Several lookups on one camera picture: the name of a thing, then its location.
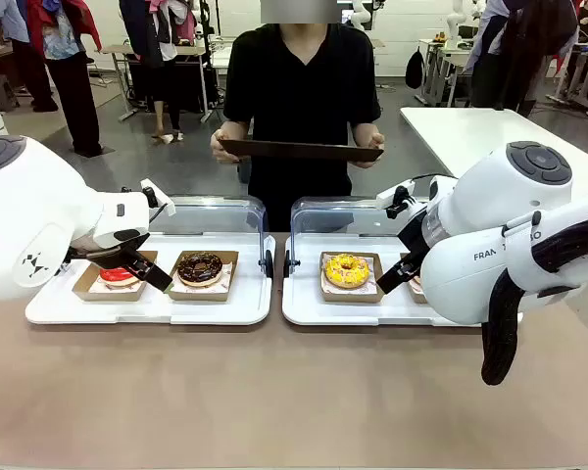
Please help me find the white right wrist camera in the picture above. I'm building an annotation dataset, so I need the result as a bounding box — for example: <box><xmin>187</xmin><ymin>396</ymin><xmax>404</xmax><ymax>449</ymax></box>
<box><xmin>375</xmin><ymin>179</ymin><xmax>417</xmax><ymax>219</ymax></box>

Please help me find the dark brown serving tray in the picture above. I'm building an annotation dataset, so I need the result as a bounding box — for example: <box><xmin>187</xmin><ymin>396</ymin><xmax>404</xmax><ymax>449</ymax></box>
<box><xmin>218</xmin><ymin>138</ymin><xmax>385</xmax><ymax>164</ymax></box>

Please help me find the black hanging backpack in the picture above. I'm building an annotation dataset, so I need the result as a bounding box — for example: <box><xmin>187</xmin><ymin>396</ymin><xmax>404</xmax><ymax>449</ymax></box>
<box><xmin>404</xmin><ymin>45</ymin><xmax>426</xmax><ymax>91</ymax></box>

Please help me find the bystander in dark coat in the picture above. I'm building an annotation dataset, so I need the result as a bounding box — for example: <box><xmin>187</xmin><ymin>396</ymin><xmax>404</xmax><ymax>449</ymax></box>
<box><xmin>462</xmin><ymin>0</ymin><xmax>580</xmax><ymax>118</ymax></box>

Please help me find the white plastic display tray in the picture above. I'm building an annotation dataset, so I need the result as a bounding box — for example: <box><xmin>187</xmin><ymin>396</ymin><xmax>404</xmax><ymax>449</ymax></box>
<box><xmin>24</xmin><ymin>231</ymin><xmax>274</xmax><ymax>326</ymax></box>
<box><xmin>281</xmin><ymin>232</ymin><xmax>523</xmax><ymax>328</ymax></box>

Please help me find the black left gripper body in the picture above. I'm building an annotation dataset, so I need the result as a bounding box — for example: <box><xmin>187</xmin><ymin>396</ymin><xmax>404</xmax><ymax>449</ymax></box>
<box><xmin>66</xmin><ymin>228</ymin><xmax>151</xmax><ymax>262</ymax></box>

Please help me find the bystander in dark clothes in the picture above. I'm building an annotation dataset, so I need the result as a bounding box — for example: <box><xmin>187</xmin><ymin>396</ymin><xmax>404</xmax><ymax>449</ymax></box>
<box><xmin>119</xmin><ymin>0</ymin><xmax>201</xmax><ymax>146</ymax></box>

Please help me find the person's right hand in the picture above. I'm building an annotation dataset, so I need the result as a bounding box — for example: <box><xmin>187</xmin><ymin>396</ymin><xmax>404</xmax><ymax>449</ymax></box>
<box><xmin>210</xmin><ymin>127</ymin><xmax>245</xmax><ymax>165</ymax></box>

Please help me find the clear plastic storage bin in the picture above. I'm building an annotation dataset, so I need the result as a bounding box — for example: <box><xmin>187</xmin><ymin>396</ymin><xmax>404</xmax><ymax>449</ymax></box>
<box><xmin>148</xmin><ymin>195</ymin><xmax>269</xmax><ymax>275</ymax></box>

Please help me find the person in black shirt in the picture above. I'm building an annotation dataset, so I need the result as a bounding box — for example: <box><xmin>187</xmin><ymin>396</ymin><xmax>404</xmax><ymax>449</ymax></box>
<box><xmin>222</xmin><ymin>0</ymin><xmax>382</xmax><ymax>232</ymax></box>

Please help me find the black braided cable sleeve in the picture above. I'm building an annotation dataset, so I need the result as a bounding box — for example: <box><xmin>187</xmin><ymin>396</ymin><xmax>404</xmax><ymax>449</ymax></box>
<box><xmin>480</xmin><ymin>212</ymin><xmax>588</xmax><ymax>387</ymax></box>

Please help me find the chocolate sprinkled donut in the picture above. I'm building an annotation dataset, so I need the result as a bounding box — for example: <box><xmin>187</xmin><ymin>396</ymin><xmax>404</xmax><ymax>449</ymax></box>
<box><xmin>175</xmin><ymin>251</ymin><xmax>224</xmax><ymax>288</ymax></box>

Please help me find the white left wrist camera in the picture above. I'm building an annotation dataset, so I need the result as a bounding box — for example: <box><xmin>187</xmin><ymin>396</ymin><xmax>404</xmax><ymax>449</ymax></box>
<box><xmin>139</xmin><ymin>178</ymin><xmax>176</xmax><ymax>217</ymax></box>

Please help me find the white background table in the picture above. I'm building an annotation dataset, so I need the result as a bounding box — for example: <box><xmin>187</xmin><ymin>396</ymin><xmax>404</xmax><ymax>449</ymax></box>
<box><xmin>399</xmin><ymin>106</ymin><xmax>588</xmax><ymax>197</ymax></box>

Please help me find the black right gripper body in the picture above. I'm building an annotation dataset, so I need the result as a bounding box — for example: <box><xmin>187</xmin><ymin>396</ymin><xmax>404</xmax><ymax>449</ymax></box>
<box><xmin>396</xmin><ymin>207</ymin><xmax>430</xmax><ymax>266</ymax></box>

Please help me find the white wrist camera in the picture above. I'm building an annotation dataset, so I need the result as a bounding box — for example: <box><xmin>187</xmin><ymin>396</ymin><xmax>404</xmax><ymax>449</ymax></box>
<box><xmin>375</xmin><ymin>179</ymin><xmax>417</xmax><ymax>219</ymax></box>
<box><xmin>139</xmin><ymin>178</ymin><xmax>176</xmax><ymax>217</ymax></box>

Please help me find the bystander in blue shirt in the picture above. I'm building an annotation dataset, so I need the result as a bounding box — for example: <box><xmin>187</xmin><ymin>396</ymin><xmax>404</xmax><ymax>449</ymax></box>
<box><xmin>0</xmin><ymin>0</ymin><xmax>60</xmax><ymax>114</ymax></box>

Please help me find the white printed paper liner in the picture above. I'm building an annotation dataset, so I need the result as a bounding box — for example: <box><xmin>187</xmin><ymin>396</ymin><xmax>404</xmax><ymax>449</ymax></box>
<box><xmin>320</xmin><ymin>254</ymin><xmax>379</xmax><ymax>296</ymax></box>
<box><xmin>87</xmin><ymin>273</ymin><xmax>147</xmax><ymax>296</ymax></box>
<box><xmin>174</xmin><ymin>260</ymin><xmax>235</xmax><ymax>296</ymax></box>

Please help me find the bystander with red jacket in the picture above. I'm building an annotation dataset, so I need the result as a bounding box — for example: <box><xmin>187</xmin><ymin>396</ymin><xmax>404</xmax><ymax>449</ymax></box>
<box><xmin>26</xmin><ymin>0</ymin><xmax>105</xmax><ymax>159</ymax></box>

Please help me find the red glazed donut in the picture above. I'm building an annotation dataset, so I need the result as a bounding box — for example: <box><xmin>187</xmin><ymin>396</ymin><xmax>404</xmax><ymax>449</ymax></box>
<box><xmin>98</xmin><ymin>265</ymin><xmax>142</xmax><ymax>290</ymax></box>

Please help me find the brown cardboard donut box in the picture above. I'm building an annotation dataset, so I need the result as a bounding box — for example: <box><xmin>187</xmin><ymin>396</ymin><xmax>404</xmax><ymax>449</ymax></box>
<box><xmin>399</xmin><ymin>252</ymin><xmax>430</xmax><ymax>306</ymax></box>
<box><xmin>318</xmin><ymin>251</ymin><xmax>387</xmax><ymax>304</ymax></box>
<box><xmin>72</xmin><ymin>250</ymin><xmax>159</xmax><ymax>303</ymax></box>

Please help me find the person's left hand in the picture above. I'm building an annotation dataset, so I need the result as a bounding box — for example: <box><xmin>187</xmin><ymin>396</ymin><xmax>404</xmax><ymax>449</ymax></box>
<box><xmin>354</xmin><ymin>132</ymin><xmax>387</xmax><ymax>170</ymax></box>

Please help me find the clear plastic tray lid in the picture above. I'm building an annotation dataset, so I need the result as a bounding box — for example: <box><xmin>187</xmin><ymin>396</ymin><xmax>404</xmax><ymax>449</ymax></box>
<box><xmin>289</xmin><ymin>196</ymin><xmax>408</xmax><ymax>275</ymax></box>

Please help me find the grey background desk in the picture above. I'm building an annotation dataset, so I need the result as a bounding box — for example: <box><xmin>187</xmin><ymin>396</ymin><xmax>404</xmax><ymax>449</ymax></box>
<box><xmin>99</xmin><ymin>42</ymin><xmax>213</xmax><ymax>124</ymax></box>

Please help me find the yellow sprinkled donut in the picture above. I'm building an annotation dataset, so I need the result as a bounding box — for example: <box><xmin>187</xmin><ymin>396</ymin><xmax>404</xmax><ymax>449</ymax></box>
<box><xmin>323</xmin><ymin>253</ymin><xmax>371</xmax><ymax>291</ymax></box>

